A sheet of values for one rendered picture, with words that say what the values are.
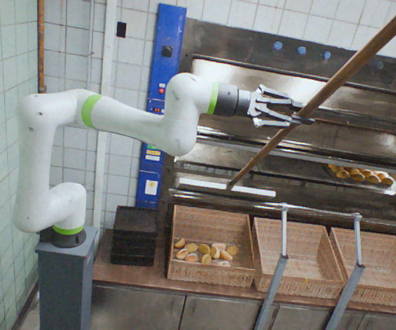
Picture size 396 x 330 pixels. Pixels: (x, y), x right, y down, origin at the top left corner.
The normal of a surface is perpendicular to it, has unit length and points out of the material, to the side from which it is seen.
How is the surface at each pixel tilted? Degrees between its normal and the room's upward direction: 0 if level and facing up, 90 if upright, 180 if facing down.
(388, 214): 70
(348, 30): 90
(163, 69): 90
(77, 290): 90
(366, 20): 90
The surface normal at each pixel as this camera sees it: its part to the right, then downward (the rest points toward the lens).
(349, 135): 0.09, 0.10
